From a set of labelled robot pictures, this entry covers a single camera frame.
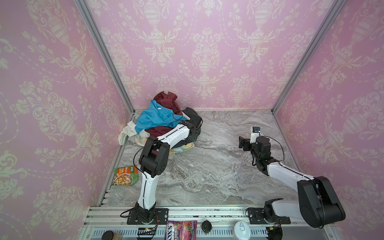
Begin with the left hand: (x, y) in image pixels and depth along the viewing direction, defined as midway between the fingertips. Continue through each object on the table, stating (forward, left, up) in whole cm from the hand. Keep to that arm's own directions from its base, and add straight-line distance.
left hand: (190, 136), depth 99 cm
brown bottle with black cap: (-54, +31, +4) cm, 62 cm away
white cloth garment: (+7, +43, -4) cm, 44 cm away
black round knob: (-50, -9, +5) cm, 51 cm away
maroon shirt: (+23, +15, +9) cm, 29 cm away
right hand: (-5, -35, +8) cm, 36 cm away
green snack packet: (-26, +36, -4) cm, 45 cm away
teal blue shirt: (+8, +22, +11) cm, 26 cm away
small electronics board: (-51, +20, -9) cm, 56 cm away
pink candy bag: (-51, +2, -3) cm, 51 cm away
